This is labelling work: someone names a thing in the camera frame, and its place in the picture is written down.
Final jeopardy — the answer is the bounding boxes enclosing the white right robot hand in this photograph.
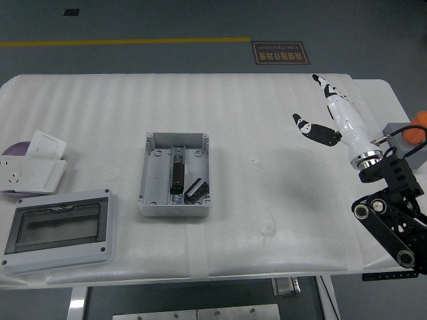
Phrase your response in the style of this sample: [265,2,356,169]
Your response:
[292,73,381,159]

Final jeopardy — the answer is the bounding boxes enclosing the black terminal block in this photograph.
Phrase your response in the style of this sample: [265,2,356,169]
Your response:
[183,178,209,204]

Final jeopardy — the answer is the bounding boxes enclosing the dark brown cylindrical battery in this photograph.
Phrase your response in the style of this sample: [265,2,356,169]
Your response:
[169,162,185,195]

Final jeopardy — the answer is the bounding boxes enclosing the grey open junction box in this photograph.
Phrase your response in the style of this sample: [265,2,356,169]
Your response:
[136,131,214,217]

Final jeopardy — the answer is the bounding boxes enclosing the grey block base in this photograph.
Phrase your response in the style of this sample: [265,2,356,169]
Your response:
[382,121,427,171]

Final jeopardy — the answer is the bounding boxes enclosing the orange cylinder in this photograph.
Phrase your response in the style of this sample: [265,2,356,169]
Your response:
[402,111,427,145]

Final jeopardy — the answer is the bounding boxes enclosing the dark floor sign orange text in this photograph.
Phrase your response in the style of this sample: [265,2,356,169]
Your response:
[250,41,311,66]

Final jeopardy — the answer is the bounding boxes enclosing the white foam mat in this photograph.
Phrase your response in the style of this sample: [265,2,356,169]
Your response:
[0,72,366,288]

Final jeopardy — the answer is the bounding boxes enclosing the black table control panel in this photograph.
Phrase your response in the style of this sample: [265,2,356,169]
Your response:
[362,270,420,283]

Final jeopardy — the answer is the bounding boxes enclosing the white table leg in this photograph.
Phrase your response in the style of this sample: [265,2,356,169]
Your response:
[316,275,341,320]
[66,286,89,320]

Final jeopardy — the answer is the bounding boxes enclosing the grey metal plate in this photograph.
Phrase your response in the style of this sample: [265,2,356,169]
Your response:
[112,309,197,320]

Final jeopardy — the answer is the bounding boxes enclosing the grey lid with clear window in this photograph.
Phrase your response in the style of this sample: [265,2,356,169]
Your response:
[0,189,118,276]

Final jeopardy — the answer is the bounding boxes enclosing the purple disc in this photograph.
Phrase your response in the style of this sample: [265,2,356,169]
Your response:
[1,141,33,157]

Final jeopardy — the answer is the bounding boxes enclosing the metal DIN rail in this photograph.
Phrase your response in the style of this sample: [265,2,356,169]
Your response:
[165,145,187,205]

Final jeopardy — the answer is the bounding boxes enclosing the metal bracket under table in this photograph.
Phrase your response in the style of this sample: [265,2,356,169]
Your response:
[272,277,301,297]

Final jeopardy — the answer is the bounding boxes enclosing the white switch plate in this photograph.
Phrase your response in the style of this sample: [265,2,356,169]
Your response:
[25,130,67,160]
[15,159,67,195]

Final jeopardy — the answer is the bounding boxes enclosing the white wall socket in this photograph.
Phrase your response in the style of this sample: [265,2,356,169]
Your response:
[0,158,26,191]

